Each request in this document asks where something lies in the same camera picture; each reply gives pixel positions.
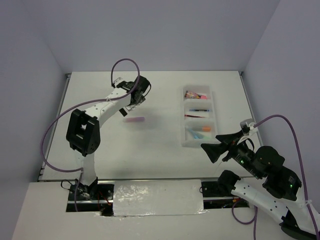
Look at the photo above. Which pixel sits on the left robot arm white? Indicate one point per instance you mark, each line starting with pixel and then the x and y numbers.
pixel 83 132

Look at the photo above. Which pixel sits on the green capped lead case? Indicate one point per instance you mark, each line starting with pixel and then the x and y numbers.
pixel 203 137

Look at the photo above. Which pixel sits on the blue capped lead case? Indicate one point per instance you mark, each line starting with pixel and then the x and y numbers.
pixel 195 135

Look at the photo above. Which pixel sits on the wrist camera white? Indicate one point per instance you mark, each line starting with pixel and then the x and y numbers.
pixel 117 81
pixel 248 129

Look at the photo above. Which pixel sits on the red ink pen refill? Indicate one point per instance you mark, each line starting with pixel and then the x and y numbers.
pixel 195 116

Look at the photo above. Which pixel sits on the pink capped glue bottle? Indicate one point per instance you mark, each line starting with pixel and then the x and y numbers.
pixel 194 95

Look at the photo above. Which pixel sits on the orange capped lead case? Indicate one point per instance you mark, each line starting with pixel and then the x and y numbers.
pixel 201 128

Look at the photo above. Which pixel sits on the purple capped lead case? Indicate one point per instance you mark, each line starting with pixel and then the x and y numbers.
pixel 134 119

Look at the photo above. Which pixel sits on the clear plastic compartment tray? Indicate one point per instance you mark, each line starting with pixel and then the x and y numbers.
pixel 187 139

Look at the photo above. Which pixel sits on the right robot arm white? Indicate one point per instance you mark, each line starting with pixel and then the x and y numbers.
pixel 284 199

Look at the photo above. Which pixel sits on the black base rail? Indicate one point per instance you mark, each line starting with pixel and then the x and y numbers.
pixel 102 203

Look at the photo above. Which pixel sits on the silver foil covered plate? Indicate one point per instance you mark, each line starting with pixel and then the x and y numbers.
pixel 157 198

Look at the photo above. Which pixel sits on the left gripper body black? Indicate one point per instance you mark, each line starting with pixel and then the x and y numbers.
pixel 139 101

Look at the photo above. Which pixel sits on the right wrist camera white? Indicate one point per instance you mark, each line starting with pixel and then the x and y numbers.
pixel 248 129

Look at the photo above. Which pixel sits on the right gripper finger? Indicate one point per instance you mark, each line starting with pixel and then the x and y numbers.
pixel 214 151
pixel 230 138

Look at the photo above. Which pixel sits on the teal pen refill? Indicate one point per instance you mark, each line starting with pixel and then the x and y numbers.
pixel 199 110

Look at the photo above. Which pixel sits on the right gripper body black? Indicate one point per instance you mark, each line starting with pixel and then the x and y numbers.
pixel 241 153

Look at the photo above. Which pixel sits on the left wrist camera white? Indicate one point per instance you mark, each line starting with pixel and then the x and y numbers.
pixel 117 81

